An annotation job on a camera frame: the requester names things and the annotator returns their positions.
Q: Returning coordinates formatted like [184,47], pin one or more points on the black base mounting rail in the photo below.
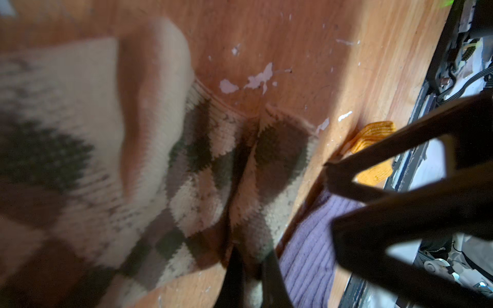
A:
[464,125]

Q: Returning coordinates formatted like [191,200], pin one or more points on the purple sock with yellow cuff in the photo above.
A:
[308,264]

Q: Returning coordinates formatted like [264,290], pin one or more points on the beige brown argyle sock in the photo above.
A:
[120,172]

